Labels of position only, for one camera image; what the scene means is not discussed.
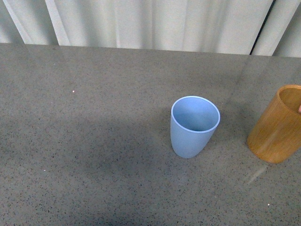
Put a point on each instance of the brown bamboo chopstick holder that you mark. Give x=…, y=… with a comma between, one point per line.
x=277, y=134

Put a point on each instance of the white pleated curtain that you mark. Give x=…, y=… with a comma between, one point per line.
x=255, y=27

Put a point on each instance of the light blue plastic cup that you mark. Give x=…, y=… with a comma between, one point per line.
x=193, y=122

